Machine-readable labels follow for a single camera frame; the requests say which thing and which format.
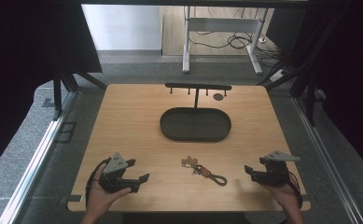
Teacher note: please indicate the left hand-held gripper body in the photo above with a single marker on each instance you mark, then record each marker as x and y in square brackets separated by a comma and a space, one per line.
[115, 174]

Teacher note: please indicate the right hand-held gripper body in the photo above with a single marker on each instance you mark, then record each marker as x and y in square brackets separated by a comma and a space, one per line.
[275, 171]

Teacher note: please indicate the black key rack with tray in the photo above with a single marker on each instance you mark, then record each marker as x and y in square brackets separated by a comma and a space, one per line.
[195, 124]

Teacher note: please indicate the person's right hand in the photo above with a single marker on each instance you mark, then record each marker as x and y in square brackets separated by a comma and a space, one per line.
[283, 196]

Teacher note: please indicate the person's left hand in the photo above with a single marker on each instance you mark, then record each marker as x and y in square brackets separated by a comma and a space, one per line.
[103, 197]

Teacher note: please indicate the dark round disc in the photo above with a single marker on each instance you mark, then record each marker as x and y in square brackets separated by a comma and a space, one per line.
[218, 96]

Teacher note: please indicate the white power strip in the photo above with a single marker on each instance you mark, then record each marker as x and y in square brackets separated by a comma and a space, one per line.
[277, 75]

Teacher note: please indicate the black metal stand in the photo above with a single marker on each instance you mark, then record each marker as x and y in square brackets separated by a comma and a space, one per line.
[64, 84]
[303, 74]

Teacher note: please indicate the black curtain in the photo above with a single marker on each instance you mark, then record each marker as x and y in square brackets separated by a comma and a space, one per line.
[23, 62]
[344, 62]

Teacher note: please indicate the aluminium frame rail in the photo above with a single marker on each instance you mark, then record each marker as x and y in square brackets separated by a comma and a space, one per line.
[322, 155]
[36, 161]

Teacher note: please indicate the white metal desk frame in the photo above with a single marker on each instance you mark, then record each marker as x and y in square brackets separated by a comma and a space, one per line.
[222, 24]

